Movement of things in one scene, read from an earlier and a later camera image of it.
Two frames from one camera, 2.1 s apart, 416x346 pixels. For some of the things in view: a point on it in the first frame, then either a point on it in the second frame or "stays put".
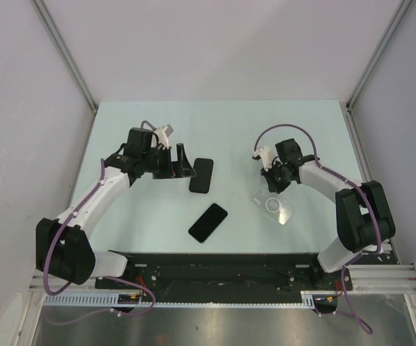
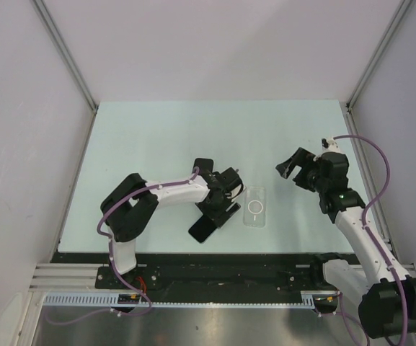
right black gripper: [273, 186] to [302, 158]
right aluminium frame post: [403, 8] stays put
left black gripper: [184, 169] to [220, 217]
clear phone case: [275, 205] to [254, 210]
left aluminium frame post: [65, 53] stays put
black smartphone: [208, 223] stays put
